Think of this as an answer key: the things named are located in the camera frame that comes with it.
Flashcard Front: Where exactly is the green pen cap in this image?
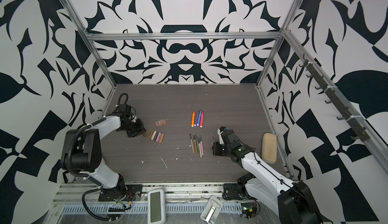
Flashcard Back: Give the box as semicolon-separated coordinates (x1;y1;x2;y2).
154;133;161;141

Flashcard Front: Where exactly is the pink cap cream marker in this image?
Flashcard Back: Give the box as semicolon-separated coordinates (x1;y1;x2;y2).
197;137;201;157

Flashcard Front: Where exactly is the green marker pen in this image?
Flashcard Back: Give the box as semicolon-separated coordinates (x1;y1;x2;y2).
195;134;201;156

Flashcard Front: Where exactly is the pink cap brown marker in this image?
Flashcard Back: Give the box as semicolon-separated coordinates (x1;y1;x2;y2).
193;134;198;154

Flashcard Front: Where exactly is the blue highlighter pen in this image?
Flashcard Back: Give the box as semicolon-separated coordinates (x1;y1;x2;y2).
197;111;202;127

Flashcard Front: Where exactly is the tan marker pen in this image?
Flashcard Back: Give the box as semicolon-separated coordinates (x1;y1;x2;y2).
190;134;195;153

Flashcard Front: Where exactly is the red highlighter pen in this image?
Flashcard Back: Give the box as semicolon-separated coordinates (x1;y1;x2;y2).
200;111;204;128

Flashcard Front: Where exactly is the purple highlighter pen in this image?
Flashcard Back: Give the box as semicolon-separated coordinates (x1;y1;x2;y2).
194;110;201;127

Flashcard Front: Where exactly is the orange highlighter pen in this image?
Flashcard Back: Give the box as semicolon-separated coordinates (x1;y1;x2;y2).
191;111;196;127

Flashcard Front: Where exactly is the tan pen cap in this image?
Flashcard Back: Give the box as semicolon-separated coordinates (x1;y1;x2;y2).
159;134;164;143

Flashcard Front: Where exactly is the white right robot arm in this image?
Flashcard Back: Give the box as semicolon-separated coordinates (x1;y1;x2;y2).
212;127;323;224

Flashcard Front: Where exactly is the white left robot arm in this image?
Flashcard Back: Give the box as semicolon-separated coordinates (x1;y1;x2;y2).
60;93;147;201

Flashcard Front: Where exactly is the beige whiteboard eraser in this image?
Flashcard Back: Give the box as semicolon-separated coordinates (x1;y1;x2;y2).
261;133;277;164

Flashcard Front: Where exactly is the small white device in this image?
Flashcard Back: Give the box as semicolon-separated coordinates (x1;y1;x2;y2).
200;196;223;224

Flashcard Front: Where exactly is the white tablet device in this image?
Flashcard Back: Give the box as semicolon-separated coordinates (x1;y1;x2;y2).
148;188;167;224

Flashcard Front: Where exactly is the black wall hook rail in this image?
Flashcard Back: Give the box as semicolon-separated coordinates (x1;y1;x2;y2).
301;55;370;142

